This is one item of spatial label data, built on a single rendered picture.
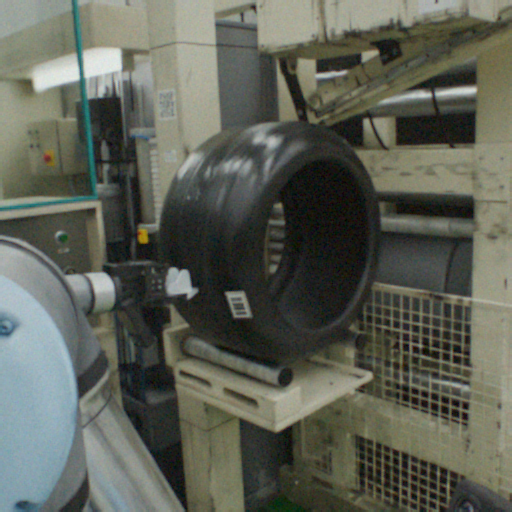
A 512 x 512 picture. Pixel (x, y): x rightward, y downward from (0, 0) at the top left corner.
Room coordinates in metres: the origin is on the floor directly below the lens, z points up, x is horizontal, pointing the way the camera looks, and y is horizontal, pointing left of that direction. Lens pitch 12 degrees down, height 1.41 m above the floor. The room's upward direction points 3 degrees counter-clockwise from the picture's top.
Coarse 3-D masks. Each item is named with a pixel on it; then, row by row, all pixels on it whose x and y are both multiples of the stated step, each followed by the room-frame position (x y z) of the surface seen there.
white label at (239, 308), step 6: (228, 294) 1.12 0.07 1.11; (234, 294) 1.12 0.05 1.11; (240, 294) 1.11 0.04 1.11; (228, 300) 1.13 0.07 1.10; (234, 300) 1.12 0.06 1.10; (240, 300) 1.12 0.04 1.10; (234, 306) 1.13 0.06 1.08; (240, 306) 1.12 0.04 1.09; (246, 306) 1.12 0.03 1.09; (234, 312) 1.13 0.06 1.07; (240, 312) 1.13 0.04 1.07; (246, 312) 1.12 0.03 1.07
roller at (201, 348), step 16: (192, 336) 1.43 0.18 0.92; (192, 352) 1.39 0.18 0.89; (208, 352) 1.34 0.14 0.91; (224, 352) 1.31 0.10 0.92; (240, 352) 1.30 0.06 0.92; (240, 368) 1.26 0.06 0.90; (256, 368) 1.23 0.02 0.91; (272, 368) 1.20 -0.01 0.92; (288, 368) 1.19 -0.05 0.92; (288, 384) 1.19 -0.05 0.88
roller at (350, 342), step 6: (348, 330) 1.41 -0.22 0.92; (342, 336) 1.40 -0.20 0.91; (348, 336) 1.39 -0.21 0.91; (354, 336) 1.38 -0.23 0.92; (360, 336) 1.38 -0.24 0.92; (336, 342) 1.42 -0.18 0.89; (342, 342) 1.40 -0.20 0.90; (348, 342) 1.39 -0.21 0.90; (354, 342) 1.38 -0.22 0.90; (360, 342) 1.38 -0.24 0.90; (366, 342) 1.40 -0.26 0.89; (354, 348) 1.38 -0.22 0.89; (360, 348) 1.38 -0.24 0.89
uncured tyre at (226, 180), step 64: (256, 128) 1.31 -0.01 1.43; (320, 128) 1.34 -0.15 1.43; (192, 192) 1.23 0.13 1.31; (256, 192) 1.15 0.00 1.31; (320, 192) 1.60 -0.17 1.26; (192, 256) 1.18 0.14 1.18; (256, 256) 1.14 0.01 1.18; (320, 256) 1.61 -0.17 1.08; (192, 320) 1.26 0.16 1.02; (256, 320) 1.15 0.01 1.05; (320, 320) 1.46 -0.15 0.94
